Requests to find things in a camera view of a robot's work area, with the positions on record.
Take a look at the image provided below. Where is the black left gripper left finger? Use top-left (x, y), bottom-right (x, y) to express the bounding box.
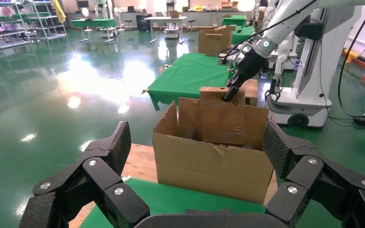
top-left (19, 121), bottom-right (151, 228)

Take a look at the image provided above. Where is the black idle robot gripper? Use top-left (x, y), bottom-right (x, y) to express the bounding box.
top-left (265, 78), bottom-right (283, 102)

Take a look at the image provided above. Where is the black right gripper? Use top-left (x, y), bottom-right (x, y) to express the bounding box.
top-left (221, 47), bottom-right (268, 102)

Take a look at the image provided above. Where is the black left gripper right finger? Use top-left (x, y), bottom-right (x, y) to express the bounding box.
top-left (261, 120), bottom-right (365, 228)

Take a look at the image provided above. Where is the small cardboard box with hole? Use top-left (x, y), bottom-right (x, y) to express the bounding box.
top-left (199, 86), bottom-right (246, 147)

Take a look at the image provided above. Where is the tall brown cardboard box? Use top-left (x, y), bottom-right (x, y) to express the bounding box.
top-left (198, 28), bottom-right (233, 57)

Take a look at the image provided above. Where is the large open cardboard carton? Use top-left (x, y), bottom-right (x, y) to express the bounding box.
top-left (152, 97), bottom-right (274, 205)

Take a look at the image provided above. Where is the white wheeled idle robot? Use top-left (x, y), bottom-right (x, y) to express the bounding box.
top-left (266, 0), bottom-right (364, 128)

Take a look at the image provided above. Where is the green tablecloth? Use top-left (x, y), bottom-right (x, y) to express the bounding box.
top-left (221, 15), bottom-right (248, 28)
top-left (231, 26), bottom-right (256, 45)
top-left (79, 178), bottom-right (267, 228)
top-left (70, 18), bottom-right (117, 43)
top-left (147, 53), bottom-right (233, 111)

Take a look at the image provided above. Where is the yellow black floor barrier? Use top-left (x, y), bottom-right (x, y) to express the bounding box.
top-left (343, 48), bottom-right (365, 68)

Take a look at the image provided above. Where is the white table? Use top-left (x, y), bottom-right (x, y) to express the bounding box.
top-left (144, 16), bottom-right (188, 44)

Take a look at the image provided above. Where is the black cabinet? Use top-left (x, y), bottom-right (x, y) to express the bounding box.
top-left (135, 14), bottom-right (152, 31)

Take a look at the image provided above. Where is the metal shelf rack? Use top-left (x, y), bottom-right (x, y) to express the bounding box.
top-left (0, 0), bottom-right (32, 49)
top-left (15, 0), bottom-right (67, 40)

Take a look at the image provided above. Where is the yellow hanging cloth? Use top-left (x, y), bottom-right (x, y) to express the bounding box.
top-left (52, 0), bottom-right (67, 23)

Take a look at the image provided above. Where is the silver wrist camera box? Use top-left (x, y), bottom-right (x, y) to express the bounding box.
top-left (218, 40), bottom-right (253, 66)

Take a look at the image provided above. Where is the black floor cable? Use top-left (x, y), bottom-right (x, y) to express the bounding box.
top-left (337, 4), bottom-right (365, 120)

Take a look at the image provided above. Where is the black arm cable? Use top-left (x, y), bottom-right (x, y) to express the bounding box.
top-left (218, 0), bottom-right (318, 65)

